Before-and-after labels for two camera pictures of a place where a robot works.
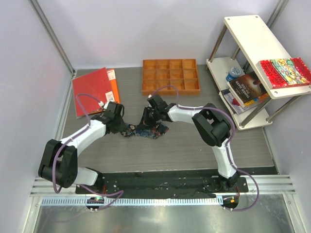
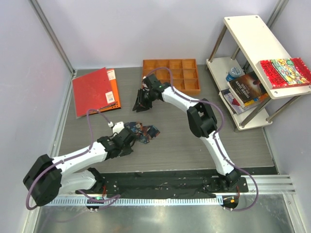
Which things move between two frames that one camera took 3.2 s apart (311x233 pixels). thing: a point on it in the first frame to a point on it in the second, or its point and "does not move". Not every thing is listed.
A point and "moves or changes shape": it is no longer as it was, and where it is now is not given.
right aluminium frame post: (276, 13) does not move
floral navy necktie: (151, 131) moves or changes shape
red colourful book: (284, 72) does not move
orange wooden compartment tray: (181, 73) does not move
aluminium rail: (271, 184) does not move
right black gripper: (146, 121) to (141, 103)
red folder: (95, 84) does not move
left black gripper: (121, 126) to (128, 151)
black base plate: (162, 183) does not move
